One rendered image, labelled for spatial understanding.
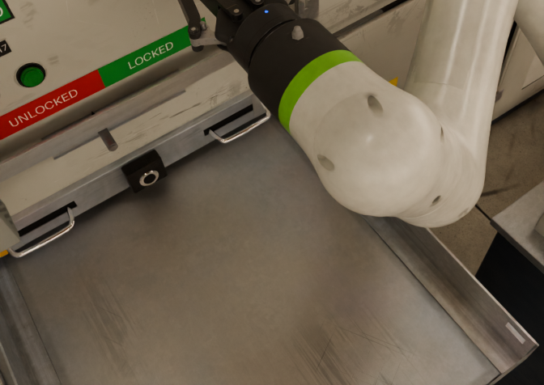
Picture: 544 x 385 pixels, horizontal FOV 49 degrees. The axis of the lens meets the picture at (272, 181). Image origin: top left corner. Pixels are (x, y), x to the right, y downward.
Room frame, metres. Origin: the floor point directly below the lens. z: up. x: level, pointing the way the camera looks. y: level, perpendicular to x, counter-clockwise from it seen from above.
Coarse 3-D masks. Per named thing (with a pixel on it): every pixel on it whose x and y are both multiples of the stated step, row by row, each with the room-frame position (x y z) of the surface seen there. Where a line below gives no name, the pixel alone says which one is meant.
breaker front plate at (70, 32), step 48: (48, 0) 0.56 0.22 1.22; (96, 0) 0.58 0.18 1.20; (144, 0) 0.61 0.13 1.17; (48, 48) 0.55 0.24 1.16; (96, 48) 0.57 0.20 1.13; (0, 96) 0.51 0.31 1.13; (96, 96) 0.56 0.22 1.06; (192, 96) 0.62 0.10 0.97; (0, 144) 0.50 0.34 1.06; (96, 144) 0.55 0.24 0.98; (144, 144) 0.58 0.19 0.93; (0, 192) 0.48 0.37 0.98; (48, 192) 0.50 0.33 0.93
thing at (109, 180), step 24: (240, 96) 0.65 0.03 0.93; (192, 120) 0.61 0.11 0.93; (216, 120) 0.62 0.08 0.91; (240, 120) 0.64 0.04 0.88; (168, 144) 0.58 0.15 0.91; (192, 144) 0.60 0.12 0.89; (120, 168) 0.54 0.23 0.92; (72, 192) 0.51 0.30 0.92; (96, 192) 0.52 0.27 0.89; (24, 216) 0.47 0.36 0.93; (48, 216) 0.49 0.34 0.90; (24, 240) 0.46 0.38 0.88
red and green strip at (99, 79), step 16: (176, 32) 0.62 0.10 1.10; (144, 48) 0.60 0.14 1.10; (160, 48) 0.61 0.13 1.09; (176, 48) 0.62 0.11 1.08; (112, 64) 0.58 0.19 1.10; (128, 64) 0.59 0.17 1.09; (144, 64) 0.59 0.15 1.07; (80, 80) 0.56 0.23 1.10; (96, 80) 0.56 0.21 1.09; (112, 80) 0.57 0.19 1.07; (48, 96) 0.54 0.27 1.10; (64, 96) 0.54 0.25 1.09; (80, 96) 0.55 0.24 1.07; (16, 112) 0.52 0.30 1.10; (32, 112) 0.52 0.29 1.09; (48, 112) 0.53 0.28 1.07; (0, 128) 0.50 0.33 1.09; (16, 128) 0.51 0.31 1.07
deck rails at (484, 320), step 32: (384, 224) 0.43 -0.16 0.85; (416, 256) 0.37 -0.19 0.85; (448, 256) 0.34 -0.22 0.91; (0, 288) 0.40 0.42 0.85; (448, 288) 0.31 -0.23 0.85; (480, 288) 0.28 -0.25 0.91; (0, 320) 0.34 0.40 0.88; (32, 320) 0.34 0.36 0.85; (480, 320) 0.26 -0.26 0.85; (512, 320) 0.24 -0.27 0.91; (32, 352) 0.30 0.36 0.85; (512, 352) 0.21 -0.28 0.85; (32, 384) 0.25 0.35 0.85
